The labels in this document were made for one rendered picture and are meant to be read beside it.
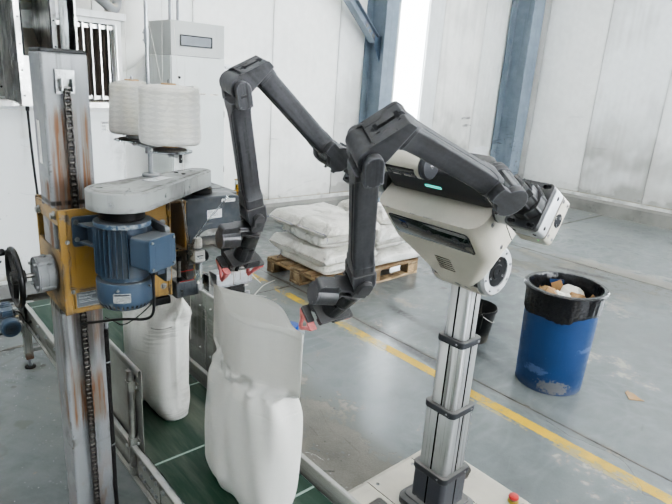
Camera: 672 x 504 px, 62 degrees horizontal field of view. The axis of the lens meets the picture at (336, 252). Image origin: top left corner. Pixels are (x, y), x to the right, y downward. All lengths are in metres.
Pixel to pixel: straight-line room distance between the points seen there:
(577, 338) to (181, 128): 2.65
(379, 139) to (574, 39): 9.08
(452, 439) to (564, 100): 8.39
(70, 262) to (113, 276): 0.18
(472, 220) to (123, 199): 0.90
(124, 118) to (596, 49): 8.66
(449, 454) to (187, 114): 1.39
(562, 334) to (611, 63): 6.72
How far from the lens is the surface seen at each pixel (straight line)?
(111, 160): 4.64
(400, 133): 1.03
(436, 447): 2.07
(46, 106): 1.72
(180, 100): 1.56
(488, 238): 1.52
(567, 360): 3.60
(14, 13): 3.92
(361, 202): 1.13
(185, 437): 2.33
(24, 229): 4.57
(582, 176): 9.83
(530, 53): 10.02
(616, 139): 9.61
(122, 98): 1.82
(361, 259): 1.26
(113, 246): 1.58
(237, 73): 1.49
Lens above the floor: 1.73
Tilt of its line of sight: 17 degrees down
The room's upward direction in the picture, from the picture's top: 4 degrees clockwise
